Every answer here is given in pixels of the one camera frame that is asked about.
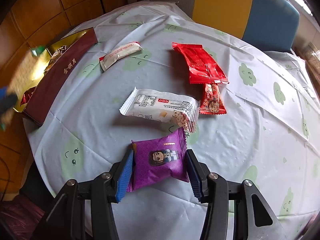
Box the purple cartoon snack packet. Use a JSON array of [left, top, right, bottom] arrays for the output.
[[127, 128, 189, 192]]

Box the large red snack packet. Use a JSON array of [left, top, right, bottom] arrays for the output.
[[172, 42, 229, 84]]

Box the white green-cloud tablecloth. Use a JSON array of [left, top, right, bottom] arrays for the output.
[[28, 2, 319, 239]]

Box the green-wrapped cracker pack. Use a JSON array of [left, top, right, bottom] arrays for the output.
[[1, 46, 46, 131]]

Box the shiny red foil snack bag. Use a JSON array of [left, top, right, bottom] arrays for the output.
[[20, 87, 36, 105]]

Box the small red patterned snack packet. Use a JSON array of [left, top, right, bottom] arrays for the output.
[[200, 83, 227, 115]]

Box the grey yellow blue sofa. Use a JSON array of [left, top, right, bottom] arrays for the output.
[[152, 0, 299, 52]]

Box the white red-end snack packet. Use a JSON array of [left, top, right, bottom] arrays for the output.
[[99, 42, 142, 72]]

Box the gold and maroon gift box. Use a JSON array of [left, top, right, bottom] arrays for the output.
[[14, 28, 98, 127]]

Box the white nutrition-label snack bar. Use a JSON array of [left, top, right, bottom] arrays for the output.
[[119, 88, 200, 133]]

